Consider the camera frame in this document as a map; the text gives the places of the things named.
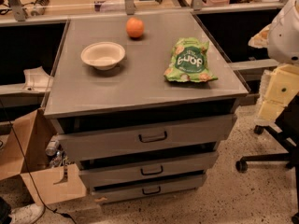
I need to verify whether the white plastic part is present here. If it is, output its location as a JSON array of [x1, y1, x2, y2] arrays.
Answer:
[[22, 66, 54, 93]]

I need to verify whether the grey bottom drawer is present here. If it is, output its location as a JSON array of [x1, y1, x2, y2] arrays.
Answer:
[[92, 172, 206, 204]]

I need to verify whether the black white handheld device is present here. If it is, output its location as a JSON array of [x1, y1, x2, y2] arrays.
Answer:
[[31, 0, 50, 16]]

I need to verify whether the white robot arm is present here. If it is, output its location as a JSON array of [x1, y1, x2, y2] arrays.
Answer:
[[255, 0, 299, 126]]

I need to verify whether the white shoe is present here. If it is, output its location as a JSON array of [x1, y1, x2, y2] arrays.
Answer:
[[9, 203, 45, 224]]

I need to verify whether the metal can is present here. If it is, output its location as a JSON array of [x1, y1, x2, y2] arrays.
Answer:
[[45, 140, 60, 157]]

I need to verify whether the grey drawer cabinet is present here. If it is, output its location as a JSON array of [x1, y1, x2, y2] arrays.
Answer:
[[45, 12, 247, 194]]

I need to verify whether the white paper bowl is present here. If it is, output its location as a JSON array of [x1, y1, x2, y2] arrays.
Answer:
[[80, 42, 125, 71]]

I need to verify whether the brown cardboard box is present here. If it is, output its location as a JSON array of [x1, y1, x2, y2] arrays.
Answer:
[[0, 109, 87, 205]]

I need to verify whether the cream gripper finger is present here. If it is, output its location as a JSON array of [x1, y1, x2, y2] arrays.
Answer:
[[257, 101, 285, 121]]

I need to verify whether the black floor cable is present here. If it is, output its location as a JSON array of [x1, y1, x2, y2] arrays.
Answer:
[[0, 100, 78, 224]]

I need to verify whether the green snack bag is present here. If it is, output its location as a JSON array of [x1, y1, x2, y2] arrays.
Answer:
[[164, 37, 218, 83]]

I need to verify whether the grey top drawer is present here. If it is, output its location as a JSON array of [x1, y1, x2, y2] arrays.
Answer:
[[57, 114, 236, 161]]

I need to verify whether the grey drawer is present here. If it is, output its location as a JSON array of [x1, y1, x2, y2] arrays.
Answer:
[[79, 151, 219, 189], [92, 172, 206, 204], [57, 114, 236, 161]]

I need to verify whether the grey middle drawer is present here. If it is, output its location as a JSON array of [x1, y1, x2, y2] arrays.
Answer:
[[79, 151, 219, 189]]

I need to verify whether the black office chair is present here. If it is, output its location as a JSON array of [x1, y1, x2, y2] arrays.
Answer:
[[235, 95, 299, 224]]

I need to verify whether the orange fruit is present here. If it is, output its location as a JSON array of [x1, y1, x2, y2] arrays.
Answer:
[[126, 18, 144, 38]]

